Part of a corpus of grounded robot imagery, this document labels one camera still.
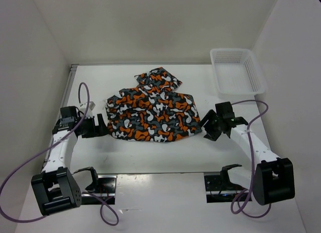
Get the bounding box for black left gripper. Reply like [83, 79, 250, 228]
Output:
[78, 114, 110, 138]

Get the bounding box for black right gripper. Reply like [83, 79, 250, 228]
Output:
[195, 109, 223, 141]

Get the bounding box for orange grey camouflage shorts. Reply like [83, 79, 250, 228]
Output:
[105, 67, 202, 143]

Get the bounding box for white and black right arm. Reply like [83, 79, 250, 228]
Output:
[201, 102, 295, 205]

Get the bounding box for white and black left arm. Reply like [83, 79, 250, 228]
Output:
[31, 102, 108, 216]

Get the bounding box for white perforated plastic basket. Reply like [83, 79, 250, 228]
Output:
[210, 48, 266, 97]

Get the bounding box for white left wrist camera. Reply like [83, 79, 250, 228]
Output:
[79, 101, 96, 115]

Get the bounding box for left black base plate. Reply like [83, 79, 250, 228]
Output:
[82, 174, 117, 205]

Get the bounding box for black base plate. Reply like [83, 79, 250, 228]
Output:
[82, 174, 117, 205]
[204, 172, 244, 203]

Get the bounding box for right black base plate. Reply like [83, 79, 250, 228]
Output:
[204, 172, 244, 203]

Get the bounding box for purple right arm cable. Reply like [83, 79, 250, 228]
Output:
[230, 99, 272, 217]

